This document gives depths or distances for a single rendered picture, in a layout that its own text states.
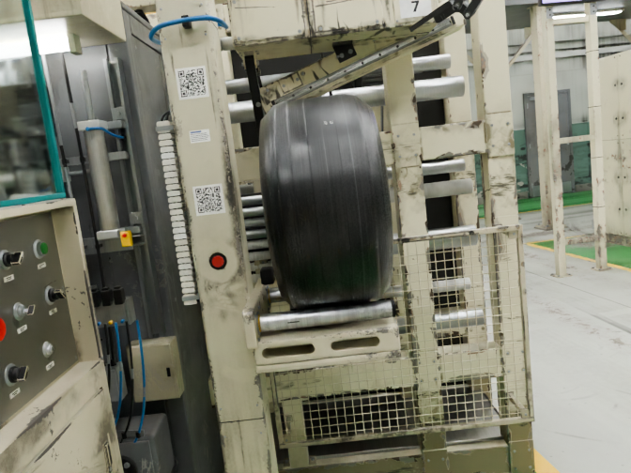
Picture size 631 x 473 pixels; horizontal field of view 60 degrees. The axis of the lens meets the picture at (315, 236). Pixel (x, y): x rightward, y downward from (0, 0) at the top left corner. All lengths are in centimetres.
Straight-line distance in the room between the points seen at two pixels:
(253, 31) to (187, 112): 39
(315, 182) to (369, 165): 12
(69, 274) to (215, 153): 44
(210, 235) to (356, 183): 43
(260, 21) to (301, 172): 62
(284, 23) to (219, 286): 78
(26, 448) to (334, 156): 80
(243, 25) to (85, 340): 96
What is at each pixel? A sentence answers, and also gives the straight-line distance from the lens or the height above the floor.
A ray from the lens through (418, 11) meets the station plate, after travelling 171.
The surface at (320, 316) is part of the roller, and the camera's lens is 135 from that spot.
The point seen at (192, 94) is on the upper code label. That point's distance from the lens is 142.
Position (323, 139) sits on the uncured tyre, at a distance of 123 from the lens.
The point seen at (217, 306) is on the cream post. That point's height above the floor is 94.
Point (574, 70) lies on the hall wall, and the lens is 1257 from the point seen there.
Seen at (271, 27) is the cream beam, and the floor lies 168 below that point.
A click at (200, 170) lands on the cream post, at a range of 140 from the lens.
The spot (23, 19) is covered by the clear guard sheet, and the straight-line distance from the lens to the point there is 134.
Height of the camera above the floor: 129
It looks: 8 degrees down
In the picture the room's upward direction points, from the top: 7 degrees counter-clockwise
